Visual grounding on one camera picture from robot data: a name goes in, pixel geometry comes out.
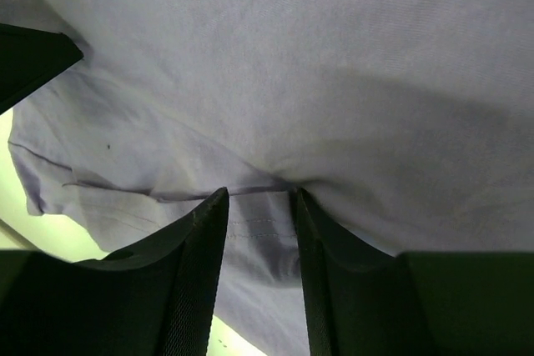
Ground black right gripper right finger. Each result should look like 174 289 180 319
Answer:
291 189 533 355

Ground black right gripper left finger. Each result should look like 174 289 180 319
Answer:
1 188 229 355

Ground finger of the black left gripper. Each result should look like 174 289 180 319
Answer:
0 24 83 113

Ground purple t shirt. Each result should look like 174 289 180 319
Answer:
1 0 533 355

